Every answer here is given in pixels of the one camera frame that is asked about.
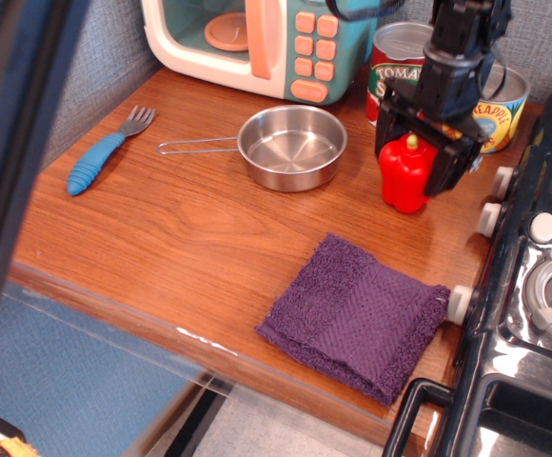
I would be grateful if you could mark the tomato sauce can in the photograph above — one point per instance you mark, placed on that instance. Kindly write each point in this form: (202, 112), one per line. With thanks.
(398, 52)

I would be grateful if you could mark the purple folded cloth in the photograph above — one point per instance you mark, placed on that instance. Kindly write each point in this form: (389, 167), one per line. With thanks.
(356, 320)

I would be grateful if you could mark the black toy stove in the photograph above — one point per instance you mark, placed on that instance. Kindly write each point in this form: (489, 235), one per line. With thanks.
(500, 402)

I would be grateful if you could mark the pineapple slices can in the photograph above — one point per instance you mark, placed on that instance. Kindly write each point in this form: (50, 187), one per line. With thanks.
(501, 113)

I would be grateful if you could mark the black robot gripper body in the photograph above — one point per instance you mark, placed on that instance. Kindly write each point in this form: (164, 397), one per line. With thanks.
(457, 61)

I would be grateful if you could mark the toy microwave oven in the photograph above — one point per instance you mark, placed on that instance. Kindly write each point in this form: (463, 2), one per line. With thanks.
(291, 50)

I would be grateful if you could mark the small steel pot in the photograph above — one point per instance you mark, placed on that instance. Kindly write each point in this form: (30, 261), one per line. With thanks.
(291, 148)

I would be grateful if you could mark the blue handled fork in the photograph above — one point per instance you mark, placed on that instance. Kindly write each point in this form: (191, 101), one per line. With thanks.
(88, 167)

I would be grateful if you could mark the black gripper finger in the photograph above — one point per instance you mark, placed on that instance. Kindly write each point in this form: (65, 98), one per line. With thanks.
(392, 123)
(453, 159)

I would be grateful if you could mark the red toy bell pepper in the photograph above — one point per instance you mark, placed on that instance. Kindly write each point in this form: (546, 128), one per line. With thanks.
(406, 164)

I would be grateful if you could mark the white stove knob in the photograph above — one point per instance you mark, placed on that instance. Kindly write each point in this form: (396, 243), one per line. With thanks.
(501, 181)
(488, 219)
(458, 304)

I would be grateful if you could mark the yellow object at corner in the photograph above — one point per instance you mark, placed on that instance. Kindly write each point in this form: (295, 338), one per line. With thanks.
(15, 447)

